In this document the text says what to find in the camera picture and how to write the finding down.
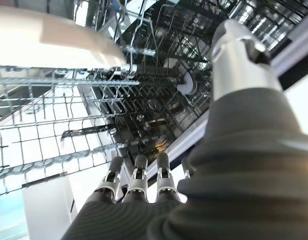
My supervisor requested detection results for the white rack roller wheel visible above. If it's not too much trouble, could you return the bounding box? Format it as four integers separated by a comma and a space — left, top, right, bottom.
178, 71, 195, 95

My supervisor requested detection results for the dishwasher wire rack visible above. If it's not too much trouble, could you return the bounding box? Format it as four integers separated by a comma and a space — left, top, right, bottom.
0, 0, 308, 196

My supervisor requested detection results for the beige ceramic plate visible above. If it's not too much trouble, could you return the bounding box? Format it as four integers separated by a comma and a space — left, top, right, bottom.
0, 6, 127, 70

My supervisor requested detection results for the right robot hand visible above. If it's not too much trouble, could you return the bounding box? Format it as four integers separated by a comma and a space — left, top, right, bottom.
61, 19, 308, 240

